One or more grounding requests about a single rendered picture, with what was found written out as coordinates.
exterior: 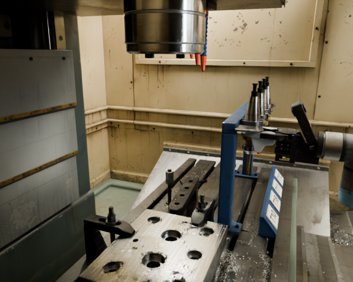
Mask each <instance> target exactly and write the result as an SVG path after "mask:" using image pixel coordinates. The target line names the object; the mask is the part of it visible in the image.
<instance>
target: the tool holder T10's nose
mask: <svg viewBox="0 0 353 282"><path fill-rule="evenodd" d="M242 149H243V150H244V151H245V153H246V154H253V153H254V152H255V151H254V150H253V144H252V142H250V141H246V140H244V144H243V147H242Z"/></svg>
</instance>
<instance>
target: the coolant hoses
mask: <svg viewBox="0 0 353 282"><path fill-rule="evenodd" d="M216 10H217V3H215V2H213V1H212V0H206V15H205V18H206V27H205V44H204V49H203V53H202V54H195V55H194V56H195V60H196V65H199V59H200V61H201V70H202V72H204V71H205V65H206V59H207V58H206V56H207V54H206V53H207V50H206V49H207V46H206V45H207V42H206V41H207V38H206V37H207V32H208V31H207V29H208V27H207V25H208V22H207V21H208V11H216ZM190 58H191V59H193V54H190Z"/></svg>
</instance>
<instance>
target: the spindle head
mask: <svg viewBox="0 0 353 282"><path fill-rule="evenodd" d="M212 1H213V2H215V3H217V11H226V10H251V9H265V8H282V5H284V0H212ZM0 2H1V3H8V4H14V5H17V6H24V7H30V8H36V9H39V10H46V11H56V12H61V13H64V14H68V15H74V16H80V17H85V16H111V15H124V12H123V0H0Z"/></svg>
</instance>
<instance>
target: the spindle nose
mask: <svg viewBox="0 0 353 282"><path fill-rule="evenodd" d="M123 12H124V42H125V44H126V52H127V53H128V54H202V53H203V49H204V44H205V27H206V18H205V15H206V0H123Z"/></svg>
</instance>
